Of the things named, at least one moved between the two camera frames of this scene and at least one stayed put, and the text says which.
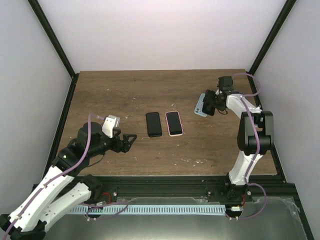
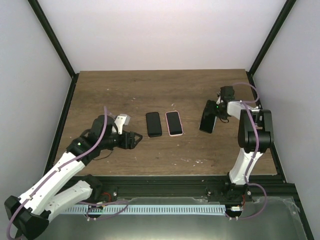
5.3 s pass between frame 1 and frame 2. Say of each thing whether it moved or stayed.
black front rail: stayed
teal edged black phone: stayed
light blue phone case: moved
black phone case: stayed
